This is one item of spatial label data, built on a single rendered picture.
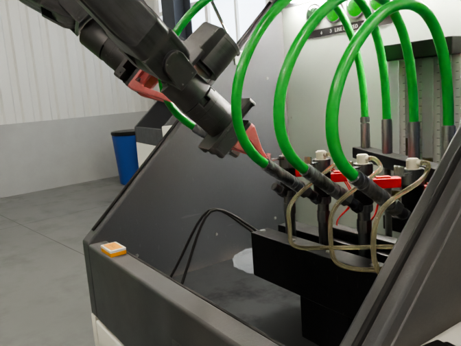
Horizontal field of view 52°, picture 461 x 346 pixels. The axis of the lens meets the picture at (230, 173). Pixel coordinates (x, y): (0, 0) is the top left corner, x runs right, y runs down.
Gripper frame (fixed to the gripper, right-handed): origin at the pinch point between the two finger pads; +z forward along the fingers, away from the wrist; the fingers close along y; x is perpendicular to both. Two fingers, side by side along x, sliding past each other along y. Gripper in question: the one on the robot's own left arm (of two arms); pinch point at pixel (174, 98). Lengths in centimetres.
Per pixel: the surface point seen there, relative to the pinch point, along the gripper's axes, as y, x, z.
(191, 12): -1.7, -13.0, -6.4
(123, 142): 561, 93, -202
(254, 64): 32.4, -18.2, -0.5
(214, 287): 18.8, 25.2, 25.6
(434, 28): -17.2, -27.2, 26.4
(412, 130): -3.9, -19.0, 33.6
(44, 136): 569, 162, -304
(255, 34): -16.3, -13.4, 8.6
